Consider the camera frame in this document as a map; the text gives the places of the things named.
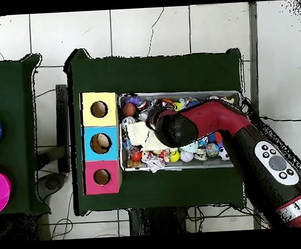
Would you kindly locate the silver drink can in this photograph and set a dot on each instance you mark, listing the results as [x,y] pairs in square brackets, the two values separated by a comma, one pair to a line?
[127,120]

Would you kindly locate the wooden box with three holes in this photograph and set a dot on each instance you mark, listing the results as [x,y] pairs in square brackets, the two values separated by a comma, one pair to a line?
[107,116]

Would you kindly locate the clear mesh bin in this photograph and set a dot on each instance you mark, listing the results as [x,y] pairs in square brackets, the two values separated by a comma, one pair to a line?
[176,93]

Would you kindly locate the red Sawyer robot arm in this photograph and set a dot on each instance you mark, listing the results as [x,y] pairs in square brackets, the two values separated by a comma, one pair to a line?
[215,118]

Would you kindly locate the globe print ball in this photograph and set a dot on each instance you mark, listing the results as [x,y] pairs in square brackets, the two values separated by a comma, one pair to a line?
[212,150]

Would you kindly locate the brown football toy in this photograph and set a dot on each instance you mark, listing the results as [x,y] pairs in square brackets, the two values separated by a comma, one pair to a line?
[129,109]

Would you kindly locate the magenta bowl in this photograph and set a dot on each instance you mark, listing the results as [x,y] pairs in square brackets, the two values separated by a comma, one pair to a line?
[0,190]

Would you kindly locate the mint knitted cloth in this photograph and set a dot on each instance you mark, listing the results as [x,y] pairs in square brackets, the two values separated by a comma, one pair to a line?
[190,147]

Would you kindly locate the black and white soccer ball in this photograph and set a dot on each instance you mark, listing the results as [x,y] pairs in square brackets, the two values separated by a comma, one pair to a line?
[223,155]

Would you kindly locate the dark green tablecloth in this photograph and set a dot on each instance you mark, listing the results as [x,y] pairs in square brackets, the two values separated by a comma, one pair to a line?
[10,86]
[150,74]

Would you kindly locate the cream muslin cloth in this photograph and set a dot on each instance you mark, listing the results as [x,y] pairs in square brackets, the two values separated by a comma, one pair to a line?
[141,137]

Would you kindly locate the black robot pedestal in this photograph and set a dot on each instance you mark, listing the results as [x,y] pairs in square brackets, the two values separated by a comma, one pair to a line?
[158,222]

